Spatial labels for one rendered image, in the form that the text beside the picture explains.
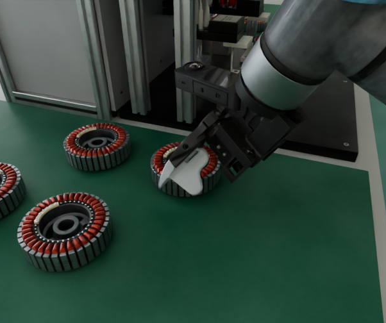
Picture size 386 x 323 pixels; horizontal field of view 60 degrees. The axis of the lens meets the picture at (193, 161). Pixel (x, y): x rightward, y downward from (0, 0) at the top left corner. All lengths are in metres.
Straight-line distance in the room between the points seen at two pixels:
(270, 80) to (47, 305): 0.33
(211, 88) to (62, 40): 0.40
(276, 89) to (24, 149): 0.50
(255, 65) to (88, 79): 0.46
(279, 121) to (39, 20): 0.53
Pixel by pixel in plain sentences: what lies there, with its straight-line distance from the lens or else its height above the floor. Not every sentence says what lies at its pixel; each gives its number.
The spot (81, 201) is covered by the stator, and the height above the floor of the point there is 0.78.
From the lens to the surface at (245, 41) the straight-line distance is 0.76.
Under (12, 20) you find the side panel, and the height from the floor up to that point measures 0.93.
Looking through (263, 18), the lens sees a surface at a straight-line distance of 0.98.
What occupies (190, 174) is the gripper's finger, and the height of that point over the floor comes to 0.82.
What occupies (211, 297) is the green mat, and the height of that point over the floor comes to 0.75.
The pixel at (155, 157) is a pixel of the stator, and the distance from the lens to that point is 0.53.
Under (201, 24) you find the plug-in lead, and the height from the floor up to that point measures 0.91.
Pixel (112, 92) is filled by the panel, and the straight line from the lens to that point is 0.70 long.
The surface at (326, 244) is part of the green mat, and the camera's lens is 0.48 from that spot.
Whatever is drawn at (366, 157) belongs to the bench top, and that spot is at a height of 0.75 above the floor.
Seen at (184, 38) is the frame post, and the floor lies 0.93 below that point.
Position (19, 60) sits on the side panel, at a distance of 0.83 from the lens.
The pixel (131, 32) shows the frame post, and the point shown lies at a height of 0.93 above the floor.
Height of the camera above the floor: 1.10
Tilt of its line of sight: 36 degrees down
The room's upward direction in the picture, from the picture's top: straight up
